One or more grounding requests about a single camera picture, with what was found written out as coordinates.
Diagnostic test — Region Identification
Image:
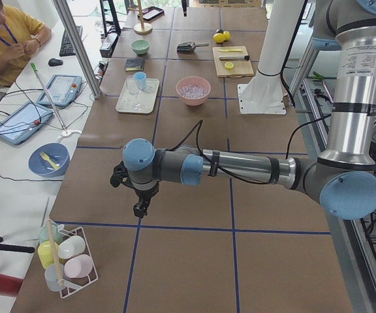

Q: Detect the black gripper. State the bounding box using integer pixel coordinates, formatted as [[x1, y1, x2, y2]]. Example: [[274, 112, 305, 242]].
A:
[[181, 0, 188, 16], [110, 161, 159, 218]]

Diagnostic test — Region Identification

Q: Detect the metal ice scoop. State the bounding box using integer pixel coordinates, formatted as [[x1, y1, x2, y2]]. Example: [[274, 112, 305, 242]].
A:
[[177, 41, 209, 53]]

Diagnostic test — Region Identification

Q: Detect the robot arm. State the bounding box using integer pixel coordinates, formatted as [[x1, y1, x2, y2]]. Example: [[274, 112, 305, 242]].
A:
[[110, 1, 376, 220]]

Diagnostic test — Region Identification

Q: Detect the white cup in rack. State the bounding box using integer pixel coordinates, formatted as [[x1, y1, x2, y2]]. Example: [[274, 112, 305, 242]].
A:
[[57, 235, 86, 260]]

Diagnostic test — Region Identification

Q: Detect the pink cup in rack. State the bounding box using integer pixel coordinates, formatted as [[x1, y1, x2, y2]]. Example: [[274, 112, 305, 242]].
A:
[[64, 254, 93, 278]]

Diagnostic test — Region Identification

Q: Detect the light blue cup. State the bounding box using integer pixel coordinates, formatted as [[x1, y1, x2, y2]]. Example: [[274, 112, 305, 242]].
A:
[[133, 72, 147, 91]]

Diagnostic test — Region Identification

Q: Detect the green cup in rack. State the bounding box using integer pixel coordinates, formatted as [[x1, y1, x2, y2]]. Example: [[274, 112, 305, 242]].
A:
[[39, 222, 63, 245]]

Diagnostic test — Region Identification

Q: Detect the pink bowl with ice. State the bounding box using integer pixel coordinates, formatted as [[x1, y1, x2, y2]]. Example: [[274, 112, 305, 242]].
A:
[[176, 76, 212, 106]]

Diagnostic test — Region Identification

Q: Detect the yellow cup in rack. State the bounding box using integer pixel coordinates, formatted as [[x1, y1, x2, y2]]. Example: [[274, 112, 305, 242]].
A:
[[37, 241, 54, 269]]

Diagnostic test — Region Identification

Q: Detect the grey cup in rack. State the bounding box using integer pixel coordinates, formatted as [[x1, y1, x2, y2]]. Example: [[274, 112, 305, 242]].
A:
[[44, 263, 65, 291]]

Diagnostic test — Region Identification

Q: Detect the dark tray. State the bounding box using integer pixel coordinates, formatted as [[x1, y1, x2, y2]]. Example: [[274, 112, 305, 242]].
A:
[[142, 6, 165, 22]]

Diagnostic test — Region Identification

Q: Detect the wooden mug stand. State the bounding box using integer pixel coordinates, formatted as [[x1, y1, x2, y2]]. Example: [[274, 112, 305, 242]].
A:
[[133, 0, 153, 35]]

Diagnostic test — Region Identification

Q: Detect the yellow lemon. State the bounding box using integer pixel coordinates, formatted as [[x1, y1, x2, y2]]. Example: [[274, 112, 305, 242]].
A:
[[213, 33, 227, 44], [223, 31, 231, 42]]

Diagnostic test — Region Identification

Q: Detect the yellow plastic knife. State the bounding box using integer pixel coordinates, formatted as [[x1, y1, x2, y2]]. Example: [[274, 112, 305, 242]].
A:
[[217, 49, 242, 53]]

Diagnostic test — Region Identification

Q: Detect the green bowl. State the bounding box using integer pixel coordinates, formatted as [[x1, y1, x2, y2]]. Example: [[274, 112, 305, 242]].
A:
[[131, 39, 150, 55]]

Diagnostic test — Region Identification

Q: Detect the wooden cutting board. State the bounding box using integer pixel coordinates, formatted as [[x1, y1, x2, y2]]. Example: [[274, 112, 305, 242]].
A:
[[212, 46, 255, 78]]

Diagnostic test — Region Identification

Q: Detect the lemon half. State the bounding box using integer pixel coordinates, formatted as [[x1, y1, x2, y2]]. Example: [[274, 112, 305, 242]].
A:
[[224, 62, 234, 70]]

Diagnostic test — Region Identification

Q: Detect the blue bowl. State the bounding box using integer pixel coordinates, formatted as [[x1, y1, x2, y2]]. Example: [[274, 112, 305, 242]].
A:
[[28, 143, 70, 178]]

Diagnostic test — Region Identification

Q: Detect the clear wine glass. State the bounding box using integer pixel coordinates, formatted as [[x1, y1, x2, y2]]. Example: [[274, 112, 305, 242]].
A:
[[125, 76, 142, 112]]

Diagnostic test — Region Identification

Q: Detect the white bear tray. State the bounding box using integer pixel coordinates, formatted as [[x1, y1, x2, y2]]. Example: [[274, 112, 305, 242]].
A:
[[116, 76, 159, 114]]

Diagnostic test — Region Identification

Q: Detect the yellow plastic fork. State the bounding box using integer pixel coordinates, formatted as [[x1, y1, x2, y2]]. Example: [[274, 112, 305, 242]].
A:
[[39, 151, 59, 170]]

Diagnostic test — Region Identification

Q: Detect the black keyboard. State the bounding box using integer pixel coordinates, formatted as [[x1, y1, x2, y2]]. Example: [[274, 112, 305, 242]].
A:
[[59, 30, 76, 57]]

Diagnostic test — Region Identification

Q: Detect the far teach pendant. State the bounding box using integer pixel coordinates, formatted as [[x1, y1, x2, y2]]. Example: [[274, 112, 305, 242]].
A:
[[46, 74, 82, 108]]

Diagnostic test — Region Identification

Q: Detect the teach pendant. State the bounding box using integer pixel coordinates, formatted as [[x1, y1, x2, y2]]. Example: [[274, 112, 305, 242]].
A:
[[46, 74, 82, 108], [0, 102, 53, 145]]

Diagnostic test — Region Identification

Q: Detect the black computer mouse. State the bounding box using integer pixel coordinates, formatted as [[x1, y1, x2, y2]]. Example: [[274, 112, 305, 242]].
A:
[[48, 58, 63, 67]]

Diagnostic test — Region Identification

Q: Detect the near teach pendant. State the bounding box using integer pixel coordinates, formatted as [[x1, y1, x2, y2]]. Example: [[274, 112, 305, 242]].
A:
[[0, 102, 53, 145]]

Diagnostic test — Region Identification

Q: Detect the white rod with green tip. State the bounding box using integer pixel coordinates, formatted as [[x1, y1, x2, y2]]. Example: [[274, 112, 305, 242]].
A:
[[30, 63, 82, 143]]

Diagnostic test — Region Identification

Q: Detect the person in yellow shirt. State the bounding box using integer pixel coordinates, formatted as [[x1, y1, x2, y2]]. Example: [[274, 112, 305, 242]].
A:
[[0, 1, 52, 87]]

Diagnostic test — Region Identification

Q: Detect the white wire cup rack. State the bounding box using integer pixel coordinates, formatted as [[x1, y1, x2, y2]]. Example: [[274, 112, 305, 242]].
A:
[[55, 224, 99, 299]]

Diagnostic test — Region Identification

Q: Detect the wooden rack handle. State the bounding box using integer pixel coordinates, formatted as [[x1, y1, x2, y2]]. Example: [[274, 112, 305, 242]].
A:
[[46, 219, 65, 289]]

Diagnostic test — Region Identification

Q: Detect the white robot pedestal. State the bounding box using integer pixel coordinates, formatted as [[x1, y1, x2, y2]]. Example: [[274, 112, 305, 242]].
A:
[[238, 0, 307, 115]]

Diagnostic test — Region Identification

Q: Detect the aluminium frame post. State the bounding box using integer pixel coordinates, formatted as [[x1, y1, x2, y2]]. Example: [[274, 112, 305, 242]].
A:
[[53, 0, 102, 99]]

